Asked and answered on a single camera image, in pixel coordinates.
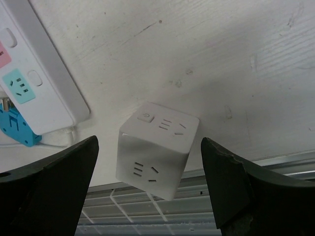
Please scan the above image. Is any white multicolour power strip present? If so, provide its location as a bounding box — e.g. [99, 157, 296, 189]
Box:
[0, 0, 90, 135]

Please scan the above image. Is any blue cable winder clip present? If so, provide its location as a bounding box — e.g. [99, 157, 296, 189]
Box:
[0, 97, 42, 147]

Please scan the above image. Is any white cube socket adapter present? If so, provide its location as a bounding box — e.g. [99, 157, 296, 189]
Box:
[116, 102, 199, 201]

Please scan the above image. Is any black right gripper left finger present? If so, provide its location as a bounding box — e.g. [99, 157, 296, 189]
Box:
[0, 136, 99, 236]

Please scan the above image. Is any white power strip cable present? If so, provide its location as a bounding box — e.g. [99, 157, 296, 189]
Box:
[0, 126, 77, 149]

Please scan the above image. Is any aluminium frame rail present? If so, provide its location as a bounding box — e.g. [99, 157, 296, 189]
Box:
[75, 149, 315, 236]

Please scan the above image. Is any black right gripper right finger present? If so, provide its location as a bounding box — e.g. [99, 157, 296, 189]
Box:
[201, 138, 315, 236]

